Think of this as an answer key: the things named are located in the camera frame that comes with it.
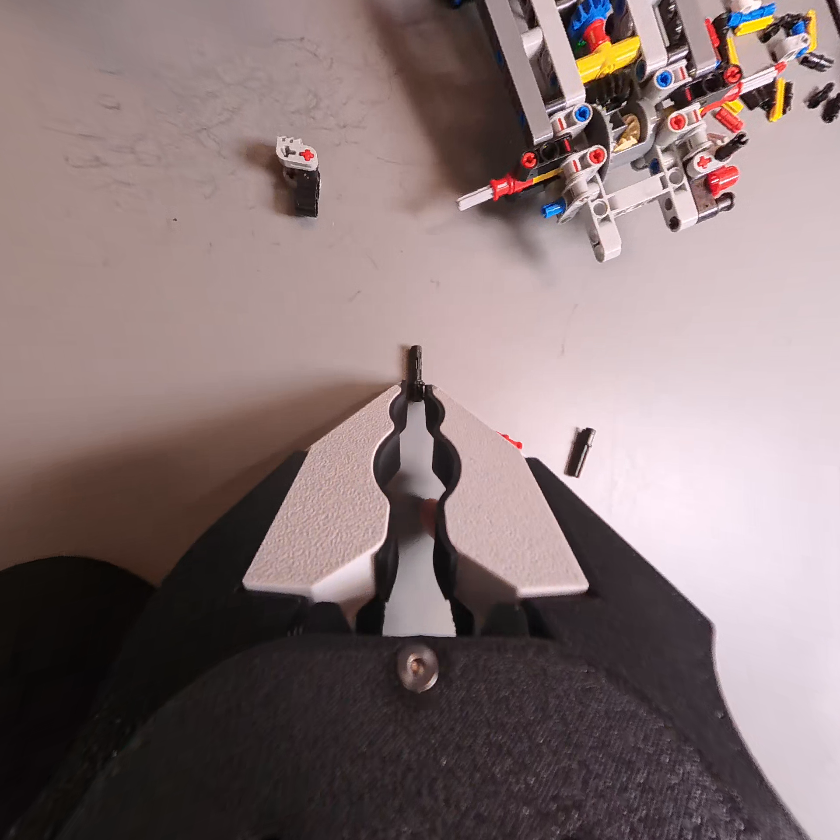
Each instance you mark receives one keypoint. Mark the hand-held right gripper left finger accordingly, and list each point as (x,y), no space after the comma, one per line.
(321,518)

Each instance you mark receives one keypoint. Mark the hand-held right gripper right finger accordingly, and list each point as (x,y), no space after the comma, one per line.
(512,518)

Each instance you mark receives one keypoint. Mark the short black toy pin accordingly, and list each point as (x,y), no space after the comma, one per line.
(416,371)

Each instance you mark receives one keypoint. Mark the black toy beam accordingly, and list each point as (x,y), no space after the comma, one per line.
(306,193)

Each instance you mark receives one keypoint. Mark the person's right hand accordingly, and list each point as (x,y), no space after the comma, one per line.
(430,515)

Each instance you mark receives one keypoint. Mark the red toy bush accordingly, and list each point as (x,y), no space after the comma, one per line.
(510,441)

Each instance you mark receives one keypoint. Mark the long black toy pin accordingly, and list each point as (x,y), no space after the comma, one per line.
(581,451)

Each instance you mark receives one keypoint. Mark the toy car chassis model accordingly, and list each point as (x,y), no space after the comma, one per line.
(558,65)

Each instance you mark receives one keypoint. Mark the cluster of small toy pieces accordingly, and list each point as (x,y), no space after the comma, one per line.
(754,26)

